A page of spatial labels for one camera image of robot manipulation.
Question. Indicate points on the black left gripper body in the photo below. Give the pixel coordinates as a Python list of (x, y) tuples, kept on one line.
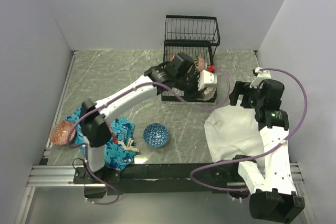
[(187, 84)]

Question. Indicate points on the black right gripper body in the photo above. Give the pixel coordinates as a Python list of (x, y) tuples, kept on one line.
[(251, 97)]

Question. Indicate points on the black wire dish rack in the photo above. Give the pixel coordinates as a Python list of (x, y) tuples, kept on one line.
[(194, 36)]

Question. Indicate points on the red geometric patterned bowl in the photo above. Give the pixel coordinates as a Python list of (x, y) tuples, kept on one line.
[(207, 94)]

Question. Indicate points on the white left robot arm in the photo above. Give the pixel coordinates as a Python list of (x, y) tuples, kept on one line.
[(96, 116)]

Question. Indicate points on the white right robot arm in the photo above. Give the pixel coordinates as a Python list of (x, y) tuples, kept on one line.
[(273, 195)]

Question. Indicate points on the white cloth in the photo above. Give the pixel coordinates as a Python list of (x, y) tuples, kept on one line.
[(231, 131)]

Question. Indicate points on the blue triangle patterned bowl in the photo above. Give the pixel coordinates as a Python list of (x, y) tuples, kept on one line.
[(156, 135)]

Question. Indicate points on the blue shark print shorts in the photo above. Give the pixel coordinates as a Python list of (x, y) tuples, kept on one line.
[(120, 150)]

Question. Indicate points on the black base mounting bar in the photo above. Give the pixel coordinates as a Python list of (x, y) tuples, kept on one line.
[(169, 178)]

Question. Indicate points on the orange diamond patterned bowl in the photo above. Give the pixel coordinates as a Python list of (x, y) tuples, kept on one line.
[(59, 132)]

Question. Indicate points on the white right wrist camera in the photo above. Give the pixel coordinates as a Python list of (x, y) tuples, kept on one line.
[(260, 75)]

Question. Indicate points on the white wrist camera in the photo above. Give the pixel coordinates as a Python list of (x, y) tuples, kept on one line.
[(206, 79), (260, 75)]

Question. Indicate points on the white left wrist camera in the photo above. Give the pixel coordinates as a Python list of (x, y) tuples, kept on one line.
[(206, 79)]

